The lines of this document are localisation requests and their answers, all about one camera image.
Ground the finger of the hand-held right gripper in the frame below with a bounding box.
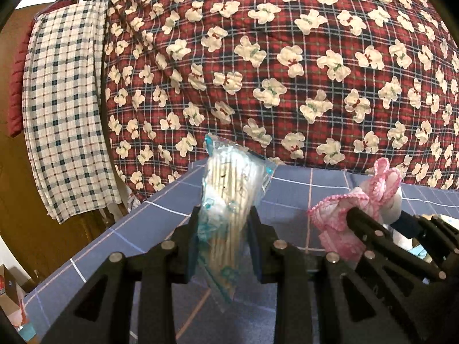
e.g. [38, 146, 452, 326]
[390, 211, 459, 284]
[345, 208, 459, 344]

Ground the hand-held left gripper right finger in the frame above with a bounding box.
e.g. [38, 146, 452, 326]
[247, 206, 413, 344]

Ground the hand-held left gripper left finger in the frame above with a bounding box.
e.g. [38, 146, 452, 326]
[41, 204, 201, 344]

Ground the pink gingham cloth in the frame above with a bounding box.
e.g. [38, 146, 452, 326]
[308, 158, 402, 260]

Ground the cotton swab bag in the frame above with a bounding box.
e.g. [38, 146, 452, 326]
[199, 132, 277, 310]

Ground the blue checked tablecloth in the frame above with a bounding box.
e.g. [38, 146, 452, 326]
[23, 159, 459, 344]

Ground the wooden wardrobe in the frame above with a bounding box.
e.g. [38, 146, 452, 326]
[0, 5, 126, 287]

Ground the white checked hanging cloth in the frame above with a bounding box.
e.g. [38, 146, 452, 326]
[22, 0, 120, 224]

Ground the red plaid bear-print blanket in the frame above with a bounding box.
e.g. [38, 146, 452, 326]
[102, 0, 459, 201]

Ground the teal box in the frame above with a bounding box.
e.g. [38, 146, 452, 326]
[18, 320, 38, 341]

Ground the cardboard box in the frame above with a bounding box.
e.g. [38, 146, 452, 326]
[0, 264, 27, 327]

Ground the red quilted jacket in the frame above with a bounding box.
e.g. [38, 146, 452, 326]
[8, 2, 47, 137]

